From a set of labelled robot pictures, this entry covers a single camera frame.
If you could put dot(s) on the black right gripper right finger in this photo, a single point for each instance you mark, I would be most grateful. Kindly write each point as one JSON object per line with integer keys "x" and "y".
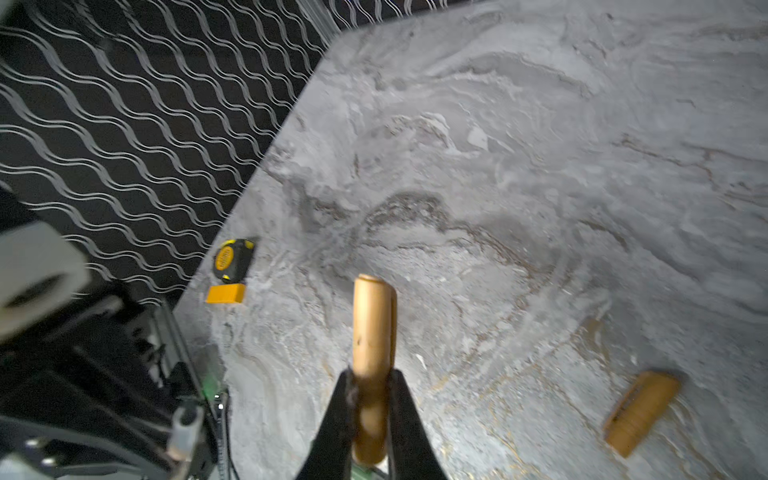
{"x": 410, "y": 455}

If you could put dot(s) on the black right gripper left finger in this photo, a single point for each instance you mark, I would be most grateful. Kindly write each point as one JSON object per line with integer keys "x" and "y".
{"x": 330, "y": 454}

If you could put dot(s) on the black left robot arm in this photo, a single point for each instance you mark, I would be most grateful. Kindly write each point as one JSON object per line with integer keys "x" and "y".
{"x": 93, "y": 383}

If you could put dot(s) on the yellow cube block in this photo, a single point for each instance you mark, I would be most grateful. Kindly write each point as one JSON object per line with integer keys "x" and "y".
{"x": 226, "y": 294}

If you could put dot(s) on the yellow black tape measure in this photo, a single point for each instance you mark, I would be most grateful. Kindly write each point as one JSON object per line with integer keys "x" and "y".
{"x": 233, "y": 259}

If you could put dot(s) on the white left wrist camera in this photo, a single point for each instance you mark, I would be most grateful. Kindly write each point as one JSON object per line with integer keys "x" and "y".
{"x": 40, "y": 272}

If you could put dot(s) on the aluminium corner frame post left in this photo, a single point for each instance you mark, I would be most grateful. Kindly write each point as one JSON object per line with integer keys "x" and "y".
{"x": 320, "y": 17}

